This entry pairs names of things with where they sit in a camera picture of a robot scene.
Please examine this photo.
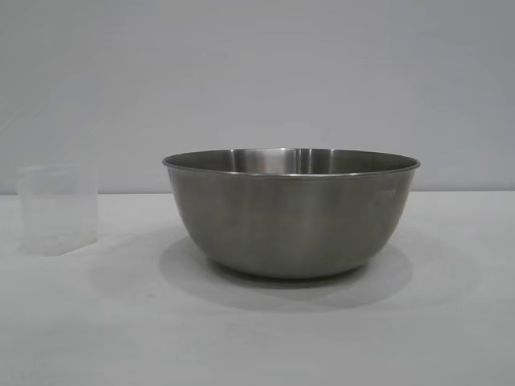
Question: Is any stainless steel mixing bowl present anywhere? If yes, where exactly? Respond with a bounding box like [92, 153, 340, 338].
[161, 147, 422, 281]

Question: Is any translucent plastic measuring cup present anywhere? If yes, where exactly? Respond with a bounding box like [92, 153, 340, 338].
[15, 163, 101, 257]

